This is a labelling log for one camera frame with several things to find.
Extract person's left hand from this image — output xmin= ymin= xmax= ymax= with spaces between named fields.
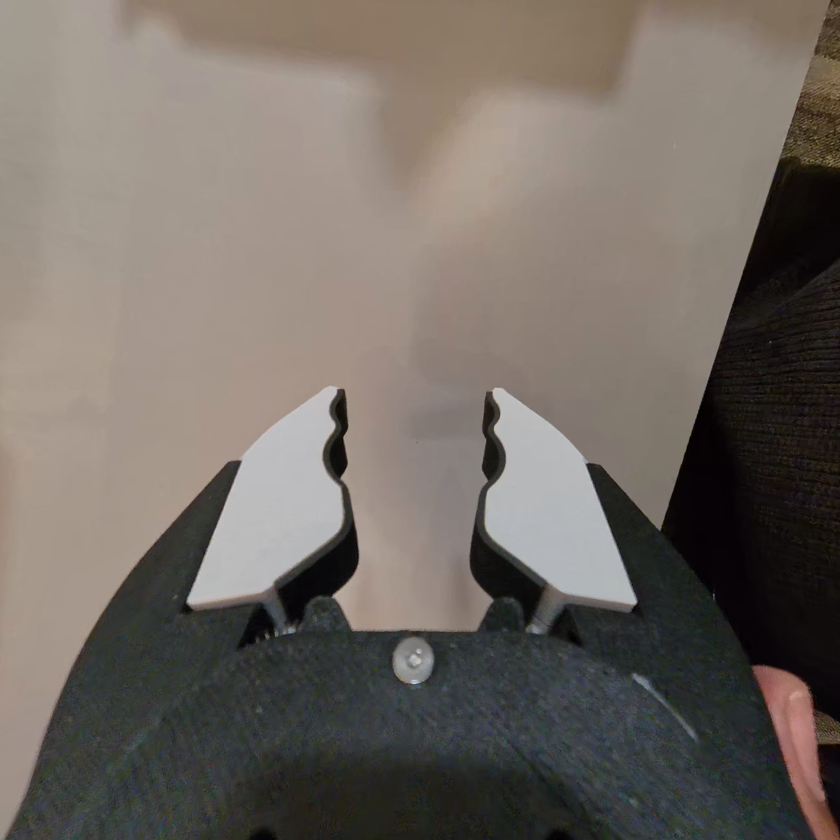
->
xmin=752 ymin=664 xmax=829 ymax=816

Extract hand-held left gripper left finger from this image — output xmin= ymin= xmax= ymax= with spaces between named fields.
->
xmin=187 ymin=387 xmax=361 ymax=635

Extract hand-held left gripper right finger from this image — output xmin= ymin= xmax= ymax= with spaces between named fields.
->
xmin=471 ymin=387 xmax=639 ymax=635

